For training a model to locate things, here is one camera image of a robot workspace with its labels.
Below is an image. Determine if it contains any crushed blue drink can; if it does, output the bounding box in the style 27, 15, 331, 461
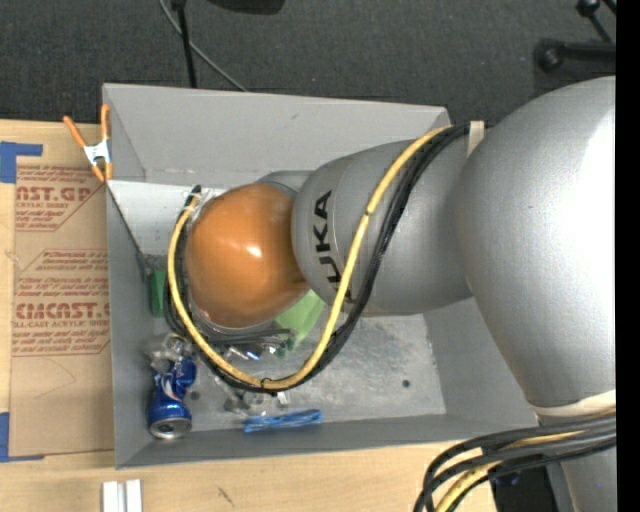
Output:
146, 357, 198, 441

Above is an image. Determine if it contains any grey metal bin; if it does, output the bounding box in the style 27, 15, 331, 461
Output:
101, 83, 541, 470

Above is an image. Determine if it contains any brown cardboard board red print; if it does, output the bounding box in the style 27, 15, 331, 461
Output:
0, 118, 116, 459

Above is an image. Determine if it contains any clear glass thing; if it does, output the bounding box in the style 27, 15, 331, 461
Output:
215, 377, 292, 416

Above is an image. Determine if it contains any blue flat plastic strip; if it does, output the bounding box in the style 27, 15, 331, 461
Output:
242, 409, 324, 434

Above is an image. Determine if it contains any dark green flat block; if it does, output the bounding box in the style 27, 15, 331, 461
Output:
147, 267, 170, 319

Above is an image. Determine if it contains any light green sponge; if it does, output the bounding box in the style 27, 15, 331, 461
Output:
273, 289, 327, 359

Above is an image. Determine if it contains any clear plastic bottle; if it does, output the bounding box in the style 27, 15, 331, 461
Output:
148, 333, 194, 374

